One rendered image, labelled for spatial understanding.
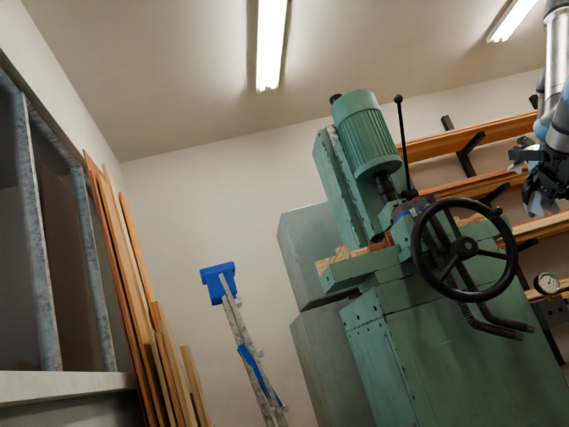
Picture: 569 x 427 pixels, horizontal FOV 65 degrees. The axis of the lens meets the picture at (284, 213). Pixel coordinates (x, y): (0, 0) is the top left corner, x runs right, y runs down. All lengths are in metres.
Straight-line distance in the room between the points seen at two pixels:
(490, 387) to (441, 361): 0.15
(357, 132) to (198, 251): 2.46
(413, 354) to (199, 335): 2.58
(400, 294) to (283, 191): 2.76
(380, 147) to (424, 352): 0.69
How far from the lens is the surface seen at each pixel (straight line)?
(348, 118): 1.69
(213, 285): 2.03
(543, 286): 1.51
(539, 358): 1.53
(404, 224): 1.35
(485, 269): 1.50
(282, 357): 3.72
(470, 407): 1.43
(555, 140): 1.06
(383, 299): 1.37
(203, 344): 3.73
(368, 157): 1.61
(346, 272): 1.36
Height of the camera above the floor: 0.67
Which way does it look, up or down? 18 degrees up
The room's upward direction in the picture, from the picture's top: 18 degrees counter-clockwise
